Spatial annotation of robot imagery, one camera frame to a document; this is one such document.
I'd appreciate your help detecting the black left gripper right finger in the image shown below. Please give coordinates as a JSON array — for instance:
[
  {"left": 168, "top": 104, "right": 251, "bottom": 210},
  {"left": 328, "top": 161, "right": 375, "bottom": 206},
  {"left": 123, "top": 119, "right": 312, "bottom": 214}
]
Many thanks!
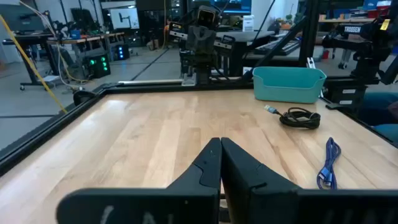
[{"left": 220, "top": 137, "right": 398, "bottom": 224}]

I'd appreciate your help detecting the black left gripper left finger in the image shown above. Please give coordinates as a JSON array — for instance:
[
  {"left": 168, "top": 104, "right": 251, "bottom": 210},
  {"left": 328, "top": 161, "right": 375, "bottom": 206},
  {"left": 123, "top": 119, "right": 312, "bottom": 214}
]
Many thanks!
[{"left": 55, "top": 137, "right": 222, "bottom": 224}]

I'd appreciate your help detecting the black braided USB-C cable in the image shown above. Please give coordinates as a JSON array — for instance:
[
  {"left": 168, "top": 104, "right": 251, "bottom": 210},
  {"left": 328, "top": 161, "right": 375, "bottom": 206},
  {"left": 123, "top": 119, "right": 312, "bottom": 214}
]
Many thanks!
[{"left": 264, "top": 105, "right": 322, "bottom": 130}]

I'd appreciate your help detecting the small white box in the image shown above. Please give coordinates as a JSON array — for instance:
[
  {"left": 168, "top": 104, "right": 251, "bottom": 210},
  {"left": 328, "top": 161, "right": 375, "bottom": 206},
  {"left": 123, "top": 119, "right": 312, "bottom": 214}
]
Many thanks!
[{"left": 242, "top": 14, "right": 255, "bottom": 32}]

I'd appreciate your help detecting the white-screen monitor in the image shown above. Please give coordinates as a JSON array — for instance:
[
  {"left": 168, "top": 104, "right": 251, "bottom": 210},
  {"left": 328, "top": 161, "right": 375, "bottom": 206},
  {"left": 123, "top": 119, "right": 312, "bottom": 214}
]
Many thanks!
[{"left": 108, "top": 7, "right": 141, "bottom": 30}]

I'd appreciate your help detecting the computer tower with blue lights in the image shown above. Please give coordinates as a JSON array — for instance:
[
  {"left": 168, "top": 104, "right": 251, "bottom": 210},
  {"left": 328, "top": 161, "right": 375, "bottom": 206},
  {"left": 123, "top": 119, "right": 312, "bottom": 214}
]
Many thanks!
[{"left": 112, "top": 43, "right": 131, "bottom": 62}]

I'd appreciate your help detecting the teal plastic bin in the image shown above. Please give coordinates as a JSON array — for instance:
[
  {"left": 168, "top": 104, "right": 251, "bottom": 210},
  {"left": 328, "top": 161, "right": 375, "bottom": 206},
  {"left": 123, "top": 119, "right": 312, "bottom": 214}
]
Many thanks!
[{"left": 252, "top": 66, "right": 327, "bottom": 105}]

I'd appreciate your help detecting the computer tower with green lights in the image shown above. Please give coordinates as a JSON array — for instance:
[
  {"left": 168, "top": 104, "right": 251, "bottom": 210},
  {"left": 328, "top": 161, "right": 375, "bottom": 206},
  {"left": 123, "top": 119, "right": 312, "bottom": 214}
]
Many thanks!
[{"left": 83, "top": 52, "right": 111, "bottom": 79}]

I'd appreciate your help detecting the wooden-top workbench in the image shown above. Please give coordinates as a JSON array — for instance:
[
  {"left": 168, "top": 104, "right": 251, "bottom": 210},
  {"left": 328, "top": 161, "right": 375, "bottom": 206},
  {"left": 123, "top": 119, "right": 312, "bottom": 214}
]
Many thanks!
[{"left": 12, "top": 30, "right": 126, "bottom": 91}]

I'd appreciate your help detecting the person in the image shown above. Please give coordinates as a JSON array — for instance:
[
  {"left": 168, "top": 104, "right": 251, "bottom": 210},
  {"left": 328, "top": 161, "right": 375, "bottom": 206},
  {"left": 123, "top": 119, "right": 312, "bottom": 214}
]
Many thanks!
[{"left": 356, "top": 91, "right": 398, "bottom": 144}]

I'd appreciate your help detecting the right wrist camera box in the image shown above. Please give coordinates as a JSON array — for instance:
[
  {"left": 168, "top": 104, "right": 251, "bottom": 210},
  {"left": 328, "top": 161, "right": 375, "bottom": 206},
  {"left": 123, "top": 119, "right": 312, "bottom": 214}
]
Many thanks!
[{"left": 196, "top": 5, "right": 218, "bottom": 27}]

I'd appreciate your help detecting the black diagonal frame brace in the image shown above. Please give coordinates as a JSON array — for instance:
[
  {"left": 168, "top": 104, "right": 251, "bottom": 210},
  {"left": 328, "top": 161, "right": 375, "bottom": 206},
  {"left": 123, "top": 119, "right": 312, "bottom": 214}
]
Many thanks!
[{"left": 241, "top": 15, "right": 308, "bottom": 82}]

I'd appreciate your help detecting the blue braided USB-C cable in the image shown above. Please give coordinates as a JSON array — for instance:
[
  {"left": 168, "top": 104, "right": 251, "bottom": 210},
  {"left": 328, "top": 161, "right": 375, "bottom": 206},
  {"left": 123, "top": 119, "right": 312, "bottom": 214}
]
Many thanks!
[{"left": 316, "top": 137, "right": 342, "bottom": 190}]

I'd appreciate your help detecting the black frame post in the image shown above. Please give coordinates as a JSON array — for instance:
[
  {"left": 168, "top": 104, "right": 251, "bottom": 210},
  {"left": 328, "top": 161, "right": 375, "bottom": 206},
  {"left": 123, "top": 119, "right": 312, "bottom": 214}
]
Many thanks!
[{"left": 298, "top": 0, "right": 321, "bottom": 68}]

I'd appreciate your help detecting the black table frame rail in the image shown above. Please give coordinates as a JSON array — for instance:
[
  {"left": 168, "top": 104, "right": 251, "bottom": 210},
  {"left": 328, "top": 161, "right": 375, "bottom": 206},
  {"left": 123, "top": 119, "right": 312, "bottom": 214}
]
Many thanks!
[{"left": 0, "top": 81, "right": 398, "bottom": 177}]

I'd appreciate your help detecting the yellow hanging hose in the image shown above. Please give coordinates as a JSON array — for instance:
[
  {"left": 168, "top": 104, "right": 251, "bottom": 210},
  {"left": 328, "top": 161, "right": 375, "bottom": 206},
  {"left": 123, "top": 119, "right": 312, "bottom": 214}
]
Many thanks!
[{"left": 0, "top": 14, "right": 68, "bottom": 114}]

